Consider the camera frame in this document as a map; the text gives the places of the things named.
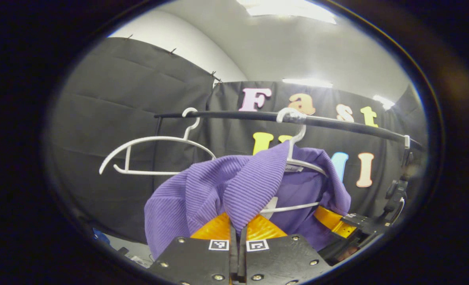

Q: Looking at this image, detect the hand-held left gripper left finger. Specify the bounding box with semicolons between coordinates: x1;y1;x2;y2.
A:
149;212;235;285

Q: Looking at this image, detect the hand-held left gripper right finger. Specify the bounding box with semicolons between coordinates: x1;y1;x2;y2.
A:
238;214;332;285

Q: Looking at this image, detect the black clothes rack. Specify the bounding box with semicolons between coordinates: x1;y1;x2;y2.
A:
154;111;424;152

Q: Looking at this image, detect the white hanger with wrapped hook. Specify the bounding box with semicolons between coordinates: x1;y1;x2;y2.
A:
260;108;329;214

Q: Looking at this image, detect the black backdrop cloth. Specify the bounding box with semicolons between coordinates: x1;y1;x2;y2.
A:
47;38;429;244

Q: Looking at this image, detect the white plastic hanger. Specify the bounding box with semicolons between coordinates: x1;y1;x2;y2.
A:
99;108;217;175

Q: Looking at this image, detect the purple knit jacket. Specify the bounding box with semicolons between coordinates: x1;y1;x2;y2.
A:
144;141;352;260

